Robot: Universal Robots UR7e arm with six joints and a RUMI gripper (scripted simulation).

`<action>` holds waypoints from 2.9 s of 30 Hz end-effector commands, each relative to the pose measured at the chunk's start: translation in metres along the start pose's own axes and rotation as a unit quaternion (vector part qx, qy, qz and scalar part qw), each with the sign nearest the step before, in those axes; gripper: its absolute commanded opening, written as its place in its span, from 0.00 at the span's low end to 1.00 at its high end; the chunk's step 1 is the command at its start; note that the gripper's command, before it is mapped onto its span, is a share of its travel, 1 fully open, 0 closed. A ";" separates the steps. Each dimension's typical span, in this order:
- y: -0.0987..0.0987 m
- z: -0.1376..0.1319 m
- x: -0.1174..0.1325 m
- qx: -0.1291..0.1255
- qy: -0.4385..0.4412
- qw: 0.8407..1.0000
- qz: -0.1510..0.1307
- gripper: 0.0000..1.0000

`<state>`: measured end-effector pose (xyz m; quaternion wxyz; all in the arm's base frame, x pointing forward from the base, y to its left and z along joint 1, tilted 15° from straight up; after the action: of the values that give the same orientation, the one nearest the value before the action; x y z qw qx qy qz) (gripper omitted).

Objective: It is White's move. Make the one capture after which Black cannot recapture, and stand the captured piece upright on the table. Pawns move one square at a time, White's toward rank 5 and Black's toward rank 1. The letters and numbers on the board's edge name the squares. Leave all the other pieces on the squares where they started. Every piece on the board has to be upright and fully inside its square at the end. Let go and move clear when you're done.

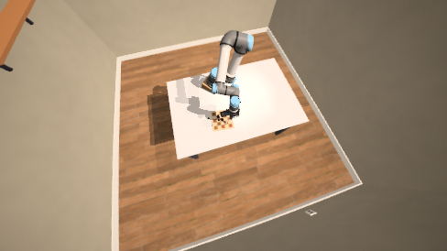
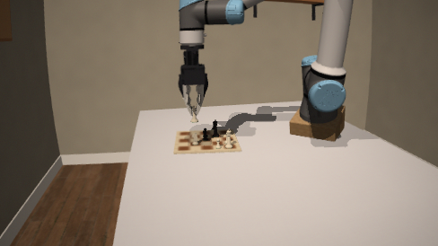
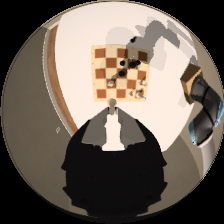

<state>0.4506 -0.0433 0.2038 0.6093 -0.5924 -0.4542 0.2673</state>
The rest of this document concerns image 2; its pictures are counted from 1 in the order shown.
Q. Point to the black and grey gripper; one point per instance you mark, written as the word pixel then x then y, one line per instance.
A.
pixel 194 74

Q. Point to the brown and tan chessboard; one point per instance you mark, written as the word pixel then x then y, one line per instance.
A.
pixel 183 142

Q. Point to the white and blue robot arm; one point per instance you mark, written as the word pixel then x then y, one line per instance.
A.
pixel 325 85

